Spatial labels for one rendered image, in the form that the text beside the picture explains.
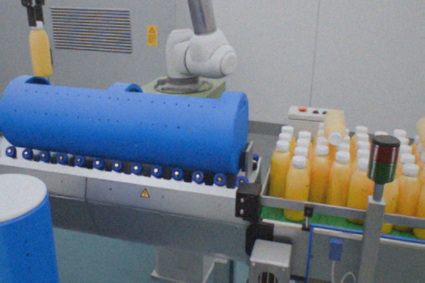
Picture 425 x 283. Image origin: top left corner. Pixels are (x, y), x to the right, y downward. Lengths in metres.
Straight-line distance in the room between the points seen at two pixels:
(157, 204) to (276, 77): 2.91
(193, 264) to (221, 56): 1.13
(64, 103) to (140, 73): 1.73
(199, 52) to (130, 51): 1.40
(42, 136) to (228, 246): 0.77
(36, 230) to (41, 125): 0.48
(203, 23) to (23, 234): 1.12
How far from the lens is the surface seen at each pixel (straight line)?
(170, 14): 3.16
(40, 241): 1.37
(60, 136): 1.68
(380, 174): 1.16
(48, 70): 1.79
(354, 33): 4.22
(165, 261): 2.57
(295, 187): 1.40
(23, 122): 1.75
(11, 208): 1.32
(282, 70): 4.33
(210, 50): 1.96
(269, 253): 1.38
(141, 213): 1.68
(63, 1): 3.56
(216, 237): 1.65
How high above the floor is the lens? 1.66
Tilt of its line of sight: 21 degrees down
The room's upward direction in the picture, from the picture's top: 1 degrees counter-clockwise
